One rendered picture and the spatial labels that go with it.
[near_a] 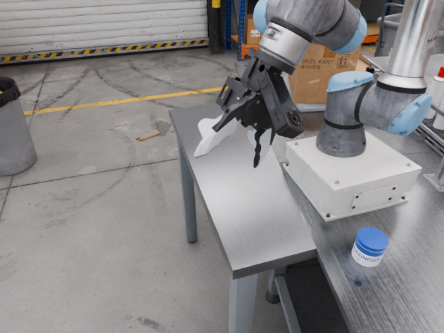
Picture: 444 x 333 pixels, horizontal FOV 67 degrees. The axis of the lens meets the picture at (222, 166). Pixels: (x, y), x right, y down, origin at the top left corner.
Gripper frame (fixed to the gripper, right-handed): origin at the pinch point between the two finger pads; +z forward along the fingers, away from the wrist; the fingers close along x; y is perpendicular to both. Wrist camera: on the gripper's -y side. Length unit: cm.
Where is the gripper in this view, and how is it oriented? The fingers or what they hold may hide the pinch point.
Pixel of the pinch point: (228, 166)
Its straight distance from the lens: 60.3
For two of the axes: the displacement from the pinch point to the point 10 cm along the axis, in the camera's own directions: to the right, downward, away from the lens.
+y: -5.2, -5.4, 6.6
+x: -7.3, -1.2, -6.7
